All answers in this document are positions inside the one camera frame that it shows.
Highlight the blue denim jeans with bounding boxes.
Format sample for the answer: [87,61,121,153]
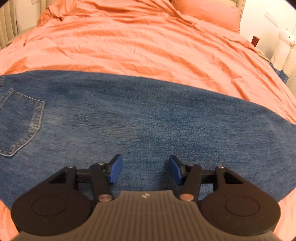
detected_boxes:
[1,71,295,206]

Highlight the blue fabric bag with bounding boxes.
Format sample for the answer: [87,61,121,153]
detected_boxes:
[271,65,288,84]

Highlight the white plush alpaca toy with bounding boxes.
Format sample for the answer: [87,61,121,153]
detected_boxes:
[269,30,295,75]

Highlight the white bedside table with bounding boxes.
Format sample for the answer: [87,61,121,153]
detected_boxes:
[255,48,272,63]

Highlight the dark red box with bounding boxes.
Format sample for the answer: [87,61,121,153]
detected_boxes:
[251,36,260,47]

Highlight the beige curtain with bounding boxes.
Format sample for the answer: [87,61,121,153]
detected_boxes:
[0,0,48,50]

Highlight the orange duvet cover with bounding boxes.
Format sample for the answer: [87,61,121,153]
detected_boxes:
[0,0,296,241]

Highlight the orange pillow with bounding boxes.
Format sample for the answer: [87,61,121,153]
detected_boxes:
[171,0,241,33]

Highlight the beige upholstered headboard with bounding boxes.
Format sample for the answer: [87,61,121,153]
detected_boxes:
[222,0,246,20]

